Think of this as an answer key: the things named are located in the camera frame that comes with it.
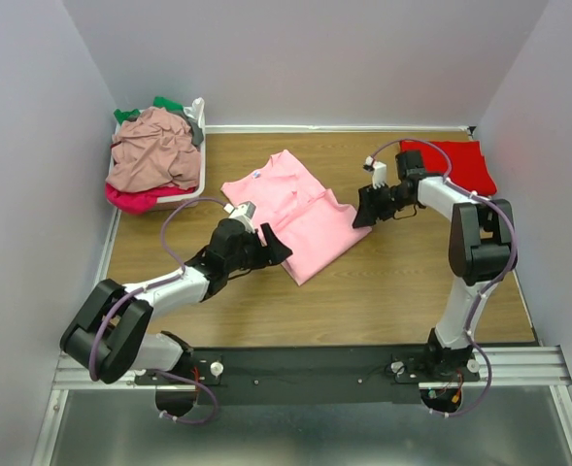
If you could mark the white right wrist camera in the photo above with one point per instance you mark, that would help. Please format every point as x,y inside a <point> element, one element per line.
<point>378,171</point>

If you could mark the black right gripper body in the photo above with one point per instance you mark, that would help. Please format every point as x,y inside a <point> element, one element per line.
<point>390,199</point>

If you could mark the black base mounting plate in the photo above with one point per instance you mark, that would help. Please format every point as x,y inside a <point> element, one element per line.
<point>300,376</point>

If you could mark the dusty pink t shirt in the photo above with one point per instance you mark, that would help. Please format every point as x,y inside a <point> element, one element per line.
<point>154,150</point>

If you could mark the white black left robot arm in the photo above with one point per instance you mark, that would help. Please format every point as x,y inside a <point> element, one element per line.
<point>109,334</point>

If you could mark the green t shirt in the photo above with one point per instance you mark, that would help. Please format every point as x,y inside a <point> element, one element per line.
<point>158,101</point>

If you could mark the magenta t shirt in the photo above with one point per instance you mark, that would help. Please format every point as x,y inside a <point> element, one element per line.
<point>136,203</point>

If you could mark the light pink t shirt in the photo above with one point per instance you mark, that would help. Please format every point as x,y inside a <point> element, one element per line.
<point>304,215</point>

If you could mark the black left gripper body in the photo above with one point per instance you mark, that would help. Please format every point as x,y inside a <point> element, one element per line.
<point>250,256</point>

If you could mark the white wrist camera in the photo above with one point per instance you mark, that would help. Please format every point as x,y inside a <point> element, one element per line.
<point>378,171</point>
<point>243,213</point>

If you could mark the grey t shirt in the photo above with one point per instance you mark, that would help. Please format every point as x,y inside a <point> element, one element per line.
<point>197,133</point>

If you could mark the folded red t shirt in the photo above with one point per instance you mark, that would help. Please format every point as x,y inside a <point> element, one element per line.
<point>469,168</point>

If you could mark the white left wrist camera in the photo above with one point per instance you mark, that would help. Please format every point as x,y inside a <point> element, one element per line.
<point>243,213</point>

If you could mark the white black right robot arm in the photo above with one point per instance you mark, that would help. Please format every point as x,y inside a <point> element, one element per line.
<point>482,251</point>

